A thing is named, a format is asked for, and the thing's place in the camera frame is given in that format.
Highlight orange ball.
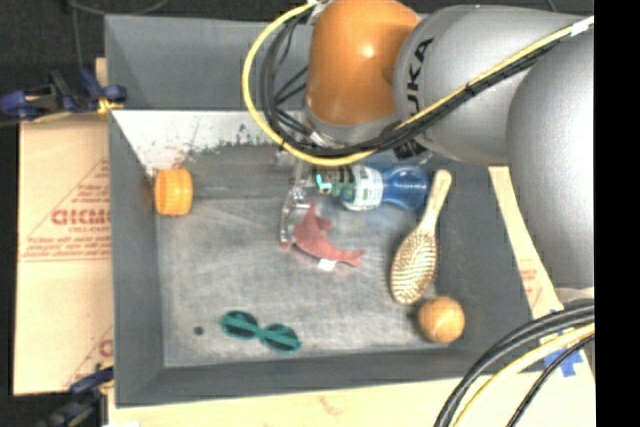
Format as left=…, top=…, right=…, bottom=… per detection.
left=415, top=295, right=467, bottom=345

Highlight blue clear plastic bottle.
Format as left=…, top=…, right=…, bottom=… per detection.
left=339, top=164, right=433, bottom=213

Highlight teal sunglasses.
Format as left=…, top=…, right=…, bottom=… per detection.
left=219, top=310, right=304, bottom=356

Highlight wooden hairbrush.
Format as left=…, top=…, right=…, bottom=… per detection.
left=388, top=168, right=454, bottom=307

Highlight orange plastic cup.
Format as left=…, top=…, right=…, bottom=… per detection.
left=153, top=167, right=195, bottom=217

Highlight grey metal bin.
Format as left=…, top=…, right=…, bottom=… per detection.
left=103, top=13, right=552, bottom=406

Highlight red-brown toy animal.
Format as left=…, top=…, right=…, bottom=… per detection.
left=293, top=201, right=367, bottom=273

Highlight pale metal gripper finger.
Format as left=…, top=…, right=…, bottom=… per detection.
left=278, top=188, right=310, bottom=250

